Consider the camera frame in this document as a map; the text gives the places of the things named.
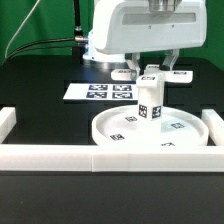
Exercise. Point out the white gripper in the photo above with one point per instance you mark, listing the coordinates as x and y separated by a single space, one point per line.
129 26

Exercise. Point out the white cross-shaped table base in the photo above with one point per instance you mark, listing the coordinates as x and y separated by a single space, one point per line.
152 75

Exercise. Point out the white round table top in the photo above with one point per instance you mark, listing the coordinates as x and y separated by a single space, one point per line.
124 127

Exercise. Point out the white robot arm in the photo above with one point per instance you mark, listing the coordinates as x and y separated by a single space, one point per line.
107 61

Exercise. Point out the white marker sheet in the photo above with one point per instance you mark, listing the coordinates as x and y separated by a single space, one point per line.
101 92

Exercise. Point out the white U-shaped fence frame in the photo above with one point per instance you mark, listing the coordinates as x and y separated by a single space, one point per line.
18 157

